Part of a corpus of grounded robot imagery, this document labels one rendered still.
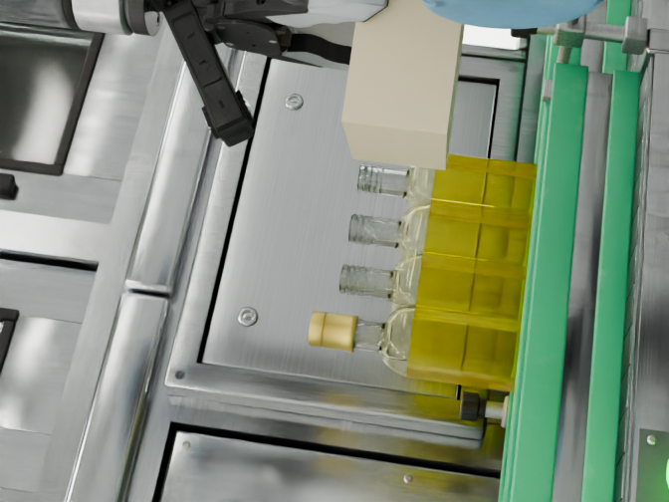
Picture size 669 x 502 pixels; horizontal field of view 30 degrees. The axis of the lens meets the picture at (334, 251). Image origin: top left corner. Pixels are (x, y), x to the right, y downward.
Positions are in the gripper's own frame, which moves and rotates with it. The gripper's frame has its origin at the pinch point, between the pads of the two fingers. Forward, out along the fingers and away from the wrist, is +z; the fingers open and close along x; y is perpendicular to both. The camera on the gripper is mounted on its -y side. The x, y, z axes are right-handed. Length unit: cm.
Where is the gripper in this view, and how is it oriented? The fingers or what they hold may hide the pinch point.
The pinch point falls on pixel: (390, 44)
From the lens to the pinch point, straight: 96.5
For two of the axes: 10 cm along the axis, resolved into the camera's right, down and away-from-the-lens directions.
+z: 9.9, 1.4, -1.0
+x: 0.8, 1.5, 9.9
